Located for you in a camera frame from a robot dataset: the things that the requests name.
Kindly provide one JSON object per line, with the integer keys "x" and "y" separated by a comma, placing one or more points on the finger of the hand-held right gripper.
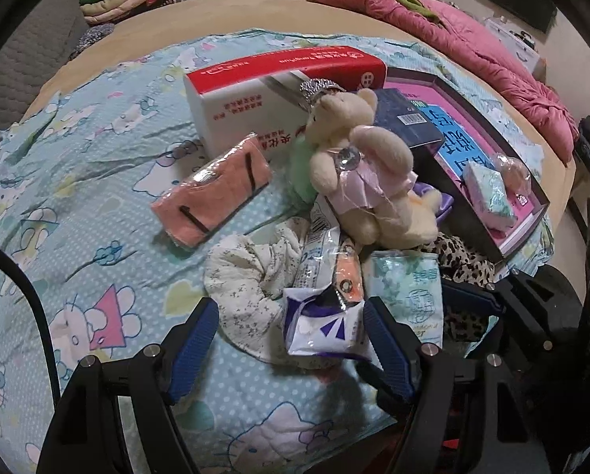
{"x": 468, "y": 298}

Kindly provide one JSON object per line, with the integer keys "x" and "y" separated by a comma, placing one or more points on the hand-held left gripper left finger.
{"x": 196, "y": 350}

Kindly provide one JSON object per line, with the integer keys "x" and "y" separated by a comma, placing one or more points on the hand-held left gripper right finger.
{"x": 389, "y": 350}

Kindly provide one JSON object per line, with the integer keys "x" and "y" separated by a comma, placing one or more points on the leopard print scrunchie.
{"x": 463, "y": 256}

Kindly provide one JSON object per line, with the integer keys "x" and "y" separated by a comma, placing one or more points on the green and white tissue packet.
{"x": 408, "y": 286}

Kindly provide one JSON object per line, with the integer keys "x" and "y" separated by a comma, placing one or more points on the white and purple packet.
{"x": 319, "y": 331}

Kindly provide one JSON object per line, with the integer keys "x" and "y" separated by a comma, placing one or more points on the white floral scrunchie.
{"x": 245, "y": 276}

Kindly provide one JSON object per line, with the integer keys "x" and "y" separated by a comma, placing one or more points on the teddy bear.
{"x": 418, "y": 222}
{"x": 354, "y": 177}

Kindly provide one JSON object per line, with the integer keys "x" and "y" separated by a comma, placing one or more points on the peach towel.
{"x": 216, "y": 192}

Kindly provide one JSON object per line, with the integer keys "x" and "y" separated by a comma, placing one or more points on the shallow box with pink inside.
{"x": 477, "y": 113}

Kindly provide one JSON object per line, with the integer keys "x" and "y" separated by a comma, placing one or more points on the orange item in clear wrap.
{"x": 348, "y": 276}

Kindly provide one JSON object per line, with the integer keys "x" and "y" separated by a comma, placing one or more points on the white printed plastic packet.
{"x": 319, "y": 242}

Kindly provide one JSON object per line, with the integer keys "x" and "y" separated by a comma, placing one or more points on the light blue cartoon printed blanket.
{"x": 102, "y": 182}

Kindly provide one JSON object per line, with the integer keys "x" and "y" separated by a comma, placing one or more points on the dark blue box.
{"x": 398, "y": 113}

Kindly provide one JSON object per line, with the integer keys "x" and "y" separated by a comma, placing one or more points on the pink quilt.
{"x": 472, "y": 44}

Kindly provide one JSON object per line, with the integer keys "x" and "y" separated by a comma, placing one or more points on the white drawer cabinet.
{"x": 517, "y": 44}

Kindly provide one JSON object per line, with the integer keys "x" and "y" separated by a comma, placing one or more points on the red and white box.
{"x": 275, "y": 66}

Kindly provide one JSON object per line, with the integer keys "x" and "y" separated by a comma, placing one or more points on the dark patterned cloth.
{"x": 90, "y": 37}

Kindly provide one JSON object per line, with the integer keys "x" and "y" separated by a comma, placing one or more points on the grey quilted headboard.
{"x": 18, "y": 69}

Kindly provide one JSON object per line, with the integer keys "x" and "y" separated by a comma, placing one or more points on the beige round bed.
{"x": 201, "y": 15}

